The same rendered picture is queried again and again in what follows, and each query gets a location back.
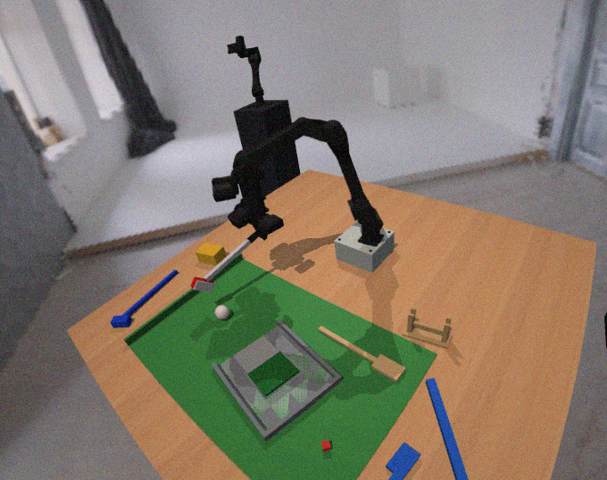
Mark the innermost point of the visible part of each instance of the white golf ball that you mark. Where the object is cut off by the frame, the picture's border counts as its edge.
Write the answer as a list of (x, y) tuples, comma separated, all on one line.
[(222, 312)]

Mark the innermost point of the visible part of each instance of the yellow block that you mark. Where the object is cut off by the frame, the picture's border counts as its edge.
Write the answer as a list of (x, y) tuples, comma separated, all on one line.
[(211, 253)]

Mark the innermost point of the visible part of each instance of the red putter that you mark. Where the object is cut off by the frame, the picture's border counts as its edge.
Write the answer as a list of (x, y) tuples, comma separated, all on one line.
[(205, 284)]

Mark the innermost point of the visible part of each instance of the green flat mat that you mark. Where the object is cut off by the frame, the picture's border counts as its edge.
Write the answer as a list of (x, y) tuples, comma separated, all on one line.
[(355, 416)]

